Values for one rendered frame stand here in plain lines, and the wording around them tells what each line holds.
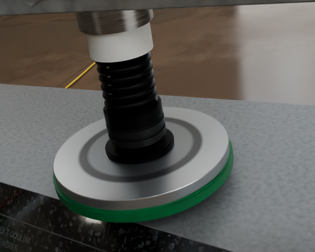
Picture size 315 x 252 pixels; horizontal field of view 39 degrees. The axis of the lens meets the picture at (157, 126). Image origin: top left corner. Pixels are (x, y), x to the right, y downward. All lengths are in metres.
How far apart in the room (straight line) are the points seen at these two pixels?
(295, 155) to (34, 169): 0.35
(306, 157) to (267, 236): 0.15
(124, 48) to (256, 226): 0.22
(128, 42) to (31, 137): 0.33
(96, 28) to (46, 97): 0.44
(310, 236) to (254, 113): 0.27
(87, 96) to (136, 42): 0.39
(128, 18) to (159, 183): 0.17
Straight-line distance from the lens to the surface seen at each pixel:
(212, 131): 0.55
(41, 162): 0.66
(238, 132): 0.64
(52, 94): 0.89
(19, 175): 0.65
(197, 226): 0.48
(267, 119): 0.67
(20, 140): 0.74
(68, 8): 0.43
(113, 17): 0.45
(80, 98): 0.84
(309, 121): 0.66
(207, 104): 0.73
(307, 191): 0.53
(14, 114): 0.85
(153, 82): 0.50
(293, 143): 0.61
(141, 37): 0.47
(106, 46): 0.46
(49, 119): 0.79
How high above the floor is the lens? 1.18
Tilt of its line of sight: 27 degrees down
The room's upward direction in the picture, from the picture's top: 10 degrees counter-clockwise
